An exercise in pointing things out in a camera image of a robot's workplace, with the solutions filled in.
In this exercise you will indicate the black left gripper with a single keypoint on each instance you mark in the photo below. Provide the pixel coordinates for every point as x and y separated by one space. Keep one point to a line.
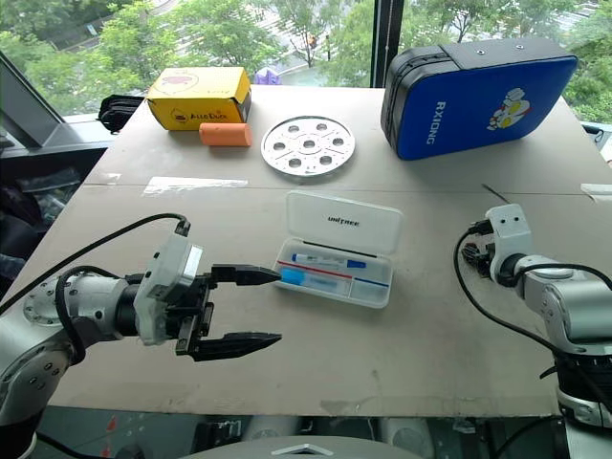
191 313

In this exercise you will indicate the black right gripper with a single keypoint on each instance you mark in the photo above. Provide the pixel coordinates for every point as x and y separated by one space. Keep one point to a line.
479 258

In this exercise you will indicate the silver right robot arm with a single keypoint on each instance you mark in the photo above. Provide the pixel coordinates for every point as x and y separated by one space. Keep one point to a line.
559 296

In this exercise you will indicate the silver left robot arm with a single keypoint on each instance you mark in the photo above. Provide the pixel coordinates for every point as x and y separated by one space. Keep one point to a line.
43 306

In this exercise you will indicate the light blue marker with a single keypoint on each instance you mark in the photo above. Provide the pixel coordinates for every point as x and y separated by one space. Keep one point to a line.
292 276

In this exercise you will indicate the thin red marker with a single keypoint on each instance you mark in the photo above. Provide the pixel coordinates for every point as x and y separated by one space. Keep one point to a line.
315 270

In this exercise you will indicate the white marker with blue cap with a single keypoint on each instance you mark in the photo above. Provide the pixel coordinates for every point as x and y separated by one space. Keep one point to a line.
330 260

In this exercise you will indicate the clear plastic pencil case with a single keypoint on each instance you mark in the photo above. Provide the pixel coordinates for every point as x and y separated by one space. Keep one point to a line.
344 225

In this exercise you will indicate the blue and black hard case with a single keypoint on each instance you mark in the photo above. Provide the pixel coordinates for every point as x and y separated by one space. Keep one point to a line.
478 105

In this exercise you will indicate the clear tape strip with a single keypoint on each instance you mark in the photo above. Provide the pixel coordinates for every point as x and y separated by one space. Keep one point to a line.
196 185

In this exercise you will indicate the white tape piece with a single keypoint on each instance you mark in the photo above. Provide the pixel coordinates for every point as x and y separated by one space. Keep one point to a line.
597 190

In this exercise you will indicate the silver robot torso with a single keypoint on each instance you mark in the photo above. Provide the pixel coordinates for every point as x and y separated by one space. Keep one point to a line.
306 449

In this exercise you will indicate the silver disc with round holes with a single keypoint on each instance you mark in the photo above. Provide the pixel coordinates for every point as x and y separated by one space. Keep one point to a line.
287 143

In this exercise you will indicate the orange foam cylinder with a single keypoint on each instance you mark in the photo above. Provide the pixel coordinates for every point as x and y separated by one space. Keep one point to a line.
225 134

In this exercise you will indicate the yellow cardboard box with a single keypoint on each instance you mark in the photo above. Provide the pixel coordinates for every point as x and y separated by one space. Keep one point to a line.
196 95

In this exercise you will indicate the black bag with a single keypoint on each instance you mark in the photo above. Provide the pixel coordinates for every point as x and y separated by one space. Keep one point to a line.
117 112

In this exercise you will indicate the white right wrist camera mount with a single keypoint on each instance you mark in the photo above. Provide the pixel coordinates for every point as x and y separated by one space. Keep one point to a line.
511 234

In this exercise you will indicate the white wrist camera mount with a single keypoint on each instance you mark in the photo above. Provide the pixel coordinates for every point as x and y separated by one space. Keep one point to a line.
160 282
511 234

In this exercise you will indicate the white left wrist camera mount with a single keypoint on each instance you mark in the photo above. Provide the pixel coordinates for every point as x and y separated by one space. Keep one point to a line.
160 282

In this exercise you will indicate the dark window frame post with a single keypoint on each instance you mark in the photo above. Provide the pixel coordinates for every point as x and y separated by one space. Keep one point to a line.
386 38

